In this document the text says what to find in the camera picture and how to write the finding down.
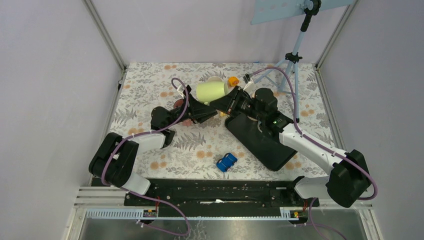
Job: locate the light blue tripod stand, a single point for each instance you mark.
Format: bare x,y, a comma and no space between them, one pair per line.
292,59

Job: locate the light blue perforated board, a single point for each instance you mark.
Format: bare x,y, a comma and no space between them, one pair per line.
272,10

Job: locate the white slotted cable duct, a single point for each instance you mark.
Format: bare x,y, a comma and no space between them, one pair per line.
192,213

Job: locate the floral patterned table mat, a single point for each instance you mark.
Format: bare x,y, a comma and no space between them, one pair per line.
195,150

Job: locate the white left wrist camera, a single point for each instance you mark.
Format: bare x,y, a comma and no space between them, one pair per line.
181,91

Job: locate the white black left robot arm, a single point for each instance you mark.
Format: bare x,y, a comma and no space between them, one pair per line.
115,158

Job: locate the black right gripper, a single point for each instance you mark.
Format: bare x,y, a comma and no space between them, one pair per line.
229,102

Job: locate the large pink speckled mug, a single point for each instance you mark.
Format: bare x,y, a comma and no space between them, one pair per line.
178,103

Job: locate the blue toy car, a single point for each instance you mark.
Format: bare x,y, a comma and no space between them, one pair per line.
226,162

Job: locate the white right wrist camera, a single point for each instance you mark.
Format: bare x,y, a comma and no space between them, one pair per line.
249,83

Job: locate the small orange toy cup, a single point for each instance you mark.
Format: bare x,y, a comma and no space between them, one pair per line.
233,81

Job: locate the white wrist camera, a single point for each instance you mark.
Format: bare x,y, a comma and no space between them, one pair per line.
181,91
249,83

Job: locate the black plastic tray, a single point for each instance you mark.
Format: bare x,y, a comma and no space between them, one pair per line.
273,155

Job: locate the pink ceramic mug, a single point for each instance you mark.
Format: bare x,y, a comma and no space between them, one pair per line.
214,79

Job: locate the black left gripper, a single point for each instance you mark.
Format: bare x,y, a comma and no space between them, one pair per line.
198,112

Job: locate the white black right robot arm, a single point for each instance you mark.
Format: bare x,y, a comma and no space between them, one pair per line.
274,139

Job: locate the light green mug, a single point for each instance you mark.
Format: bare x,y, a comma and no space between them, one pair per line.
207,92

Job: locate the terracotta floral mug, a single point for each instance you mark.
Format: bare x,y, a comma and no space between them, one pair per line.
187,123

